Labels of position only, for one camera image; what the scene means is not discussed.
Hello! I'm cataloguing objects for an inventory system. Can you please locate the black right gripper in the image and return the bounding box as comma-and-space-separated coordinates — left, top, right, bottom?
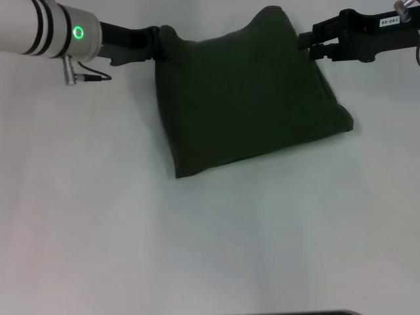
297, 9, 420, 64

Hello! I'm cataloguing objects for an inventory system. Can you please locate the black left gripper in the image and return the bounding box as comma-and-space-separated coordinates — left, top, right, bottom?
96, 21, 163, 67

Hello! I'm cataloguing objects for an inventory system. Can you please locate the dark green FREE! t-shirt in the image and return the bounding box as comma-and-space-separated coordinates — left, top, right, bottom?
154, 5, 355, 180

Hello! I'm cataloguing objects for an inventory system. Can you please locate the silver left cable connector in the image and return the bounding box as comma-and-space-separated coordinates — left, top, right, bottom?
62, 55, 77, 87

